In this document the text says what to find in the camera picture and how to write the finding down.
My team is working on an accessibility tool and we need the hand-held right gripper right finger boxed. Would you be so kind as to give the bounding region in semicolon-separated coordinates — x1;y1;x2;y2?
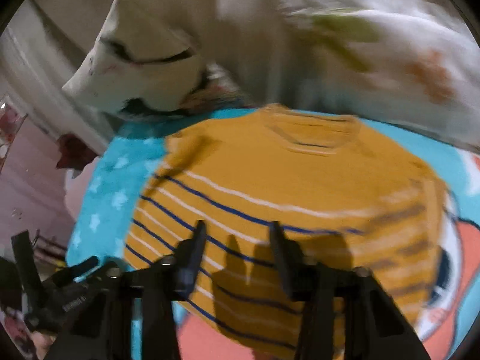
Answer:
269;220;432;360

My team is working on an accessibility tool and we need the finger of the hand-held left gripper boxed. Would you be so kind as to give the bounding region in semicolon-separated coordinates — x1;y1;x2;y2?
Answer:
10;230;46;299
52;256;100;284

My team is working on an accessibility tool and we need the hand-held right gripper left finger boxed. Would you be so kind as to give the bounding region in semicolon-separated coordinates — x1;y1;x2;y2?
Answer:
45;219;209;360

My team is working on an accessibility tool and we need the yellow striped knit sweater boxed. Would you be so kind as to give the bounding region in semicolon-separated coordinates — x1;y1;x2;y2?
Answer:
124;104;451;359

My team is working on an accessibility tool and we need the blue printed blanket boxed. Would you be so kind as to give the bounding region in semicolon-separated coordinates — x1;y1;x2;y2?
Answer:
65;107;480;360

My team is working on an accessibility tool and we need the floral patterned cloth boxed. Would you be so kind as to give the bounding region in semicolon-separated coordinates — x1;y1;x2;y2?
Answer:
180;77;256;116

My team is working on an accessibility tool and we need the white pillow with black print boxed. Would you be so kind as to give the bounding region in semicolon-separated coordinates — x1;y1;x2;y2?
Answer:
62;0;208;116

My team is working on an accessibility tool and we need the white floral duvet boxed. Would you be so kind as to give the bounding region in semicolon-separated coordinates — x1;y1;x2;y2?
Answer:
210;0;480;155

